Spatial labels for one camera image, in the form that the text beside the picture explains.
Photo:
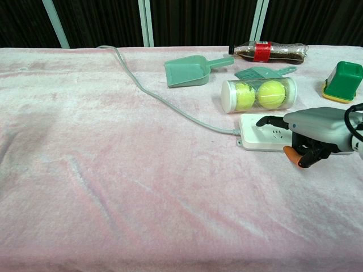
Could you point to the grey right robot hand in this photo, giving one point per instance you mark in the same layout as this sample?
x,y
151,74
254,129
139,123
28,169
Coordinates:
x,y
317,124

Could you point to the white power strip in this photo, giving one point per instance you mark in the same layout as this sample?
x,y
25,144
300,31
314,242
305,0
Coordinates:
x,y
255,139

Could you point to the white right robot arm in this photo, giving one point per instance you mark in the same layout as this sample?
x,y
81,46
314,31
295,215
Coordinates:
x,y
358,146

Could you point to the green hand brush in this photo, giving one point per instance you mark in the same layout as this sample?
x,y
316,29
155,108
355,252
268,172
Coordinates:
x,y
255,74

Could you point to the yellow tennis ball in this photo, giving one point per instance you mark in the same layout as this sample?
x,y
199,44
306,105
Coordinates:
x,y
271,95
245,97

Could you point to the cola bottle with red label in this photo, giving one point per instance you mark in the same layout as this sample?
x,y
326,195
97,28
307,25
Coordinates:
x,y
261,51

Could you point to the clear tennis ball tube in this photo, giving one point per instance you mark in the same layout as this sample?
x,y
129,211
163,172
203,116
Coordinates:
x,y
228,96

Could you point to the green plastic dustpan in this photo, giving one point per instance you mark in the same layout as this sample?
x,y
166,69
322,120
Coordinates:
x,y
187,72

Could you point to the black pleated curtain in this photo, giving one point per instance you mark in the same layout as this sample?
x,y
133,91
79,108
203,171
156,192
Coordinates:
x,y
198,20

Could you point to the pink plush table cloth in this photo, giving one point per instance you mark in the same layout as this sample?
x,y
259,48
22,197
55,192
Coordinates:
x,y
113,170

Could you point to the white frame post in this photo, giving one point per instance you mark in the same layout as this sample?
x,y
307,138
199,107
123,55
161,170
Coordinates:
x,y
146,22
259,20
55,22

